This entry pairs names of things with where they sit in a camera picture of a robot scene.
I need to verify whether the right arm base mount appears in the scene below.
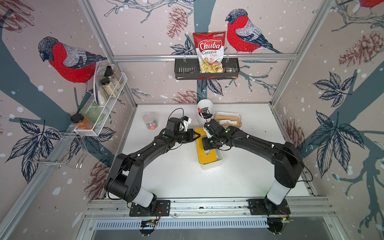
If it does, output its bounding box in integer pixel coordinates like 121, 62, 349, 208
247, 197, 291, 216

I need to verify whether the beige spice bottle front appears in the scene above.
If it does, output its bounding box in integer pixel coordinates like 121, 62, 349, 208
100, 78, 118, 98

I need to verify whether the clear jar with candies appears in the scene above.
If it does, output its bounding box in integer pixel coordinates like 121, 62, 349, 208
143, 112, 158, 130

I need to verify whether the green jar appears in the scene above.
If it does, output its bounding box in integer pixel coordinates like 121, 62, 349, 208
80, 103, 105, 125

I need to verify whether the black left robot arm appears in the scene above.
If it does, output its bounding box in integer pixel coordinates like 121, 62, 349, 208
104, 116, 201, 212

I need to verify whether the metal wire hook rack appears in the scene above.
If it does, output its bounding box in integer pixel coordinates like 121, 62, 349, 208
28, 133, 89, 170

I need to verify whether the yellow plastic lid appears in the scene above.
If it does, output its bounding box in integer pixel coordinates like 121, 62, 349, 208
195, 128, 217, 165

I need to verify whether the bamboo tissue box lid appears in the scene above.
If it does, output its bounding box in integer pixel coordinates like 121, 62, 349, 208
215, 115, 242, 128

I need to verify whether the beige spice bottle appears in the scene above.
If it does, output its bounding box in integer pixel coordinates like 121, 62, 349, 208
100, 78, 118, 98
104, 66, 121, 90

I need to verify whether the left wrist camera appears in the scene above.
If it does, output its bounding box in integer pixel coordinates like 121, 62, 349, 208
179, 116, 192, 132

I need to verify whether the white rectangular bin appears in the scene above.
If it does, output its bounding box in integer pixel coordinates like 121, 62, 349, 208
195, 128, 224, 170

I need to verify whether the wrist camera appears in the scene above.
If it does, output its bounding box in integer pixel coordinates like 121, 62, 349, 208
204, 119, 225, 138
179, 116, 192, 132

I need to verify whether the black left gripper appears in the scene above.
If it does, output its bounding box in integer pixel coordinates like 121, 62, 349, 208
173, 129, 201, 143

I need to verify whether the white wire spice rack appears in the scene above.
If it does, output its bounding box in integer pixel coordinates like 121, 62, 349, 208
75, 61, 128, 137

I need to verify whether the red Chuba chips bag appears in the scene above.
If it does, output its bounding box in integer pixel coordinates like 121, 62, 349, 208
193, 32, 226, 73

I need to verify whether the orange spice jar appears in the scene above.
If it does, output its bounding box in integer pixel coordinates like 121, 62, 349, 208
70, 114, 94, 130

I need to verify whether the beige spice bottle back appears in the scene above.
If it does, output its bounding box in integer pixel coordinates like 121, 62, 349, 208
104, 66, 121, 90

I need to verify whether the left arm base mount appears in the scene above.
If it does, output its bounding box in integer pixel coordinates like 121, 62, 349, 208
129, 196, 171, 217

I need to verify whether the white pen holder cup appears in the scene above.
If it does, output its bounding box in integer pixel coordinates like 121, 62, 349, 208
197, 99, 214, 126

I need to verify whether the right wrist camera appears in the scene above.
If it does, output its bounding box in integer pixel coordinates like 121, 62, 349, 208
204, 119, 225, 138

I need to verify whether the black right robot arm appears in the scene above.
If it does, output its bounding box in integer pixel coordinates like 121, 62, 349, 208
202, 127, 305, 206

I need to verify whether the clear plastic tissue box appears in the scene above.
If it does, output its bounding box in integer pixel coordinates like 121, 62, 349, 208
214, 112, 243, 128

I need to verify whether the black wire wall basket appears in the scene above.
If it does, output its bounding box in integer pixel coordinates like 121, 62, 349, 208
175, 58, 240, 80

